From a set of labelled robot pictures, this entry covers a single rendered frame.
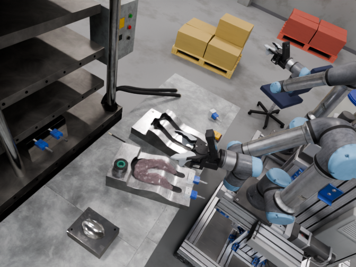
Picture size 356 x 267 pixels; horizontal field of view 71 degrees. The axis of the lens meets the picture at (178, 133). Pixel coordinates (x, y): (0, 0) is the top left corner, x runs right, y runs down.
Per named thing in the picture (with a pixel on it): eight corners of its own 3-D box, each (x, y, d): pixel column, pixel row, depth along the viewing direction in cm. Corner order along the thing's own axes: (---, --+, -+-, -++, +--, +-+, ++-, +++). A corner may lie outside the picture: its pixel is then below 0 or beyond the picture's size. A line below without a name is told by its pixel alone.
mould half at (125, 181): (193, 175, 165) (198, 166, 157) (186, 210, 147) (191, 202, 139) (121, 152, 163) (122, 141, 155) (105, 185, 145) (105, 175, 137)
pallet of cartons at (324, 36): (337, 51, 594) (352, 32, 559) (331, 65, 529) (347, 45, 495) (284, 25, 626) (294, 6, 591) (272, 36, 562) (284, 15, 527)
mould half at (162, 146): (206, 145, 185) (212, 134, 175) (190, 169, 167) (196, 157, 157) (150, 113, 194) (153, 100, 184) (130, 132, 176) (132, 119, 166)
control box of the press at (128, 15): (126, 139, 273) (142, 0, 167) (108, 156, 253) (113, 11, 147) (110, 129, 277) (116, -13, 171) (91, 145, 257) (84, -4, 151)
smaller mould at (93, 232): (118, 233, 130) (119, 228, 125) (99, 259, 120) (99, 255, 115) (89, 212, 133) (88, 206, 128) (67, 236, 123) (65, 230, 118)
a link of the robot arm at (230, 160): (237, 161, 90) (235, 147, 96) (225, 158, 90) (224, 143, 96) (229, 175, 95) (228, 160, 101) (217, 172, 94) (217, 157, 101)
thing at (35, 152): (68, 135, 164) (65, 117, 151) (32, 162, 146) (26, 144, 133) (12, 100, 173) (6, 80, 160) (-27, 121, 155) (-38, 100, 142)
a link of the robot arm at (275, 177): (277, 181, 133) (291, 167, 123) (281, 204, 124) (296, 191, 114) (256, 176, 132) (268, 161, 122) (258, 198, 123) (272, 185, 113)
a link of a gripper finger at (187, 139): (171, 140, 101) (188, 153, 97) (175, 128, 97) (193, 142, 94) (177, 136, 103) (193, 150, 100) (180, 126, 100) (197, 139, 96)
